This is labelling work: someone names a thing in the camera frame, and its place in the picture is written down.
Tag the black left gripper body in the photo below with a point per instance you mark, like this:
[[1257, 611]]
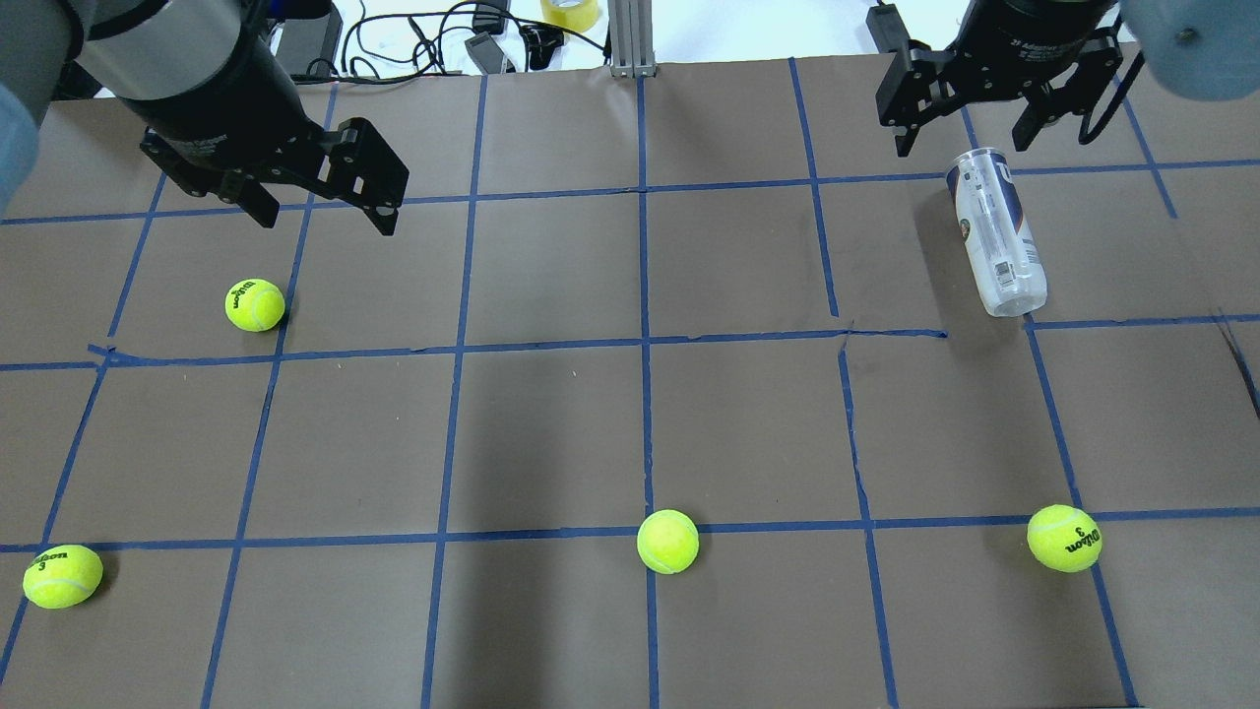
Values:
[[219, 98]]

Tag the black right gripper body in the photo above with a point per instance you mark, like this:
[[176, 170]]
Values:
[[1034, 37]]

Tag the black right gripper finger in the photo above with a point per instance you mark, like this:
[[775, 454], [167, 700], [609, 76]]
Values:
[[1096, 67], [921, 85]]

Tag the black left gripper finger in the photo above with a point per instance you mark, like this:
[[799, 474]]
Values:
[[359, 167], [248, 191]]

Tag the clear tennis ball can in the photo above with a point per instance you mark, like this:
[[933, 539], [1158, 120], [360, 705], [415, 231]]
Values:
[[1000, 245]]

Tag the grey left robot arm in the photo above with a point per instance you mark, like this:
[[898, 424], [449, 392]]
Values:
[[139, 50]]

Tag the tennis ball upper left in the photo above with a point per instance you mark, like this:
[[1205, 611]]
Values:
[[254, 305]]

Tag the tennis ball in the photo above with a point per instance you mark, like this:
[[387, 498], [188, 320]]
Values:
[[667, 542], [254, 305], [62, 577], [1064, 538]]

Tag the tennis ball lower left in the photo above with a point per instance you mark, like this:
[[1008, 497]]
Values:
[[62, 577]]

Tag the tennis ball lower right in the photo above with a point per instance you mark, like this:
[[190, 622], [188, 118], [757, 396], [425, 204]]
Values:
[[1064, 538]]

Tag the tennis ball bottom centre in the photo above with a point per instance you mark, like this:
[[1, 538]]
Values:
[[667, 542]]

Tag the black power adapter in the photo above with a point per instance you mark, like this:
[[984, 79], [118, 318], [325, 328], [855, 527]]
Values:
[[487, 56]]

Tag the yellow tape roll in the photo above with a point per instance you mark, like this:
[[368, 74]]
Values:
[[574, 15]]

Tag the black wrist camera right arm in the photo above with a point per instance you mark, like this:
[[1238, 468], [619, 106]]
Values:
[[889, 33]]

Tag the aluminium frame post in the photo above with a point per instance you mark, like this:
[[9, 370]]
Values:
[[629, 39]]

